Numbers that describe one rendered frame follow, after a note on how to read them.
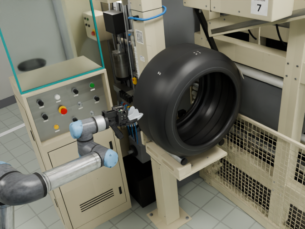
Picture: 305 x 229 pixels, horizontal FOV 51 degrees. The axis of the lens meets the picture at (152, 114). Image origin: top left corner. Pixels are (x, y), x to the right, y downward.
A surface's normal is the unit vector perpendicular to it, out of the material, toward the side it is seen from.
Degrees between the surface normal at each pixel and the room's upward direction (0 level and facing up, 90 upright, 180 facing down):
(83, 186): 90
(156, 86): 51
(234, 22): 90
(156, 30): 90
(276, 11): 90
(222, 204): 0
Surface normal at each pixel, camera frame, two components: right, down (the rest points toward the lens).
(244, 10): -0.83, 0.35
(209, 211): -0.10, -0.86
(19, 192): 0.30, -0.01
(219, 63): 0.57, 0.19
